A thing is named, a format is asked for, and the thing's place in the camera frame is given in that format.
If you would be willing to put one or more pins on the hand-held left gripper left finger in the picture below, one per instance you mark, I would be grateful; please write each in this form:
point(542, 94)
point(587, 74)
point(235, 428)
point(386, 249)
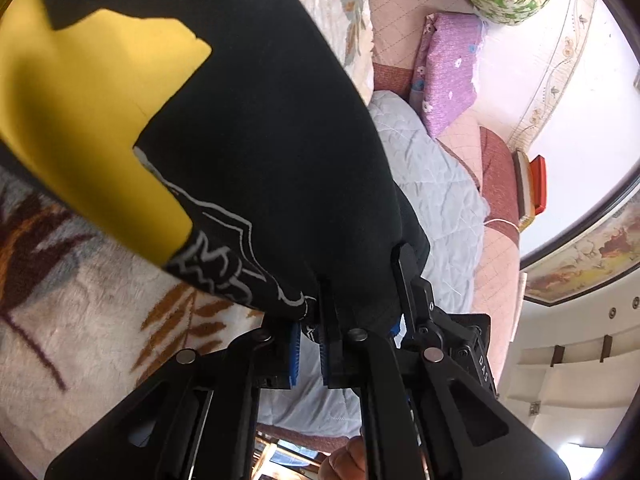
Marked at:
point(294, 355)

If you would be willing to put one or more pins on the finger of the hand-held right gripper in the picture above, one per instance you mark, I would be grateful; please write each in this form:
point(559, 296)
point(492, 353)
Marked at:
point(395, 331)
point(412, 280)

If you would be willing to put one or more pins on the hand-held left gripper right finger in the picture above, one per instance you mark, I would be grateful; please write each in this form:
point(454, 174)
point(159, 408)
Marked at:
point(325, 355)

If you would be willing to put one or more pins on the black pants with yellow patch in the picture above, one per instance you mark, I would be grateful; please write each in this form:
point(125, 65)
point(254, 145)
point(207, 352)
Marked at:
point(275, 160)

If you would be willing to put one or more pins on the person's right hand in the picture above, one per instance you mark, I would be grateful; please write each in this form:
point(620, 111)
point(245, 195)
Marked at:
point(345, 460)

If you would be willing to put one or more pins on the grey quilted blanket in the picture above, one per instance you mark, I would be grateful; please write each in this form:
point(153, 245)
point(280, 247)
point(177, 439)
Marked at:
point(430, 175)

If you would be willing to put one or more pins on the beige book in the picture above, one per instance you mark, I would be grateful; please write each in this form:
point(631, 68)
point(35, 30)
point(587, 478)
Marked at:
point(522, 190)

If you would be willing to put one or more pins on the pink padded headboard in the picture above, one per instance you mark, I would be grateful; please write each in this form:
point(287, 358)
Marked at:
point(497, 160)

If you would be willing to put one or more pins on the red book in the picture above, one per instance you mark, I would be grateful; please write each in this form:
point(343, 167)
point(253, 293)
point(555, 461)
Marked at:
point(539, 185)

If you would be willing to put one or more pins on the purple floral pillow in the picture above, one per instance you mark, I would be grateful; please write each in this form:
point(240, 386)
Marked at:
point(450, 70)

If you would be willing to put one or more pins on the leaf print fleece blanket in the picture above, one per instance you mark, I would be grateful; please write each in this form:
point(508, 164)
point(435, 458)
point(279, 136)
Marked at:
point(75, 320)

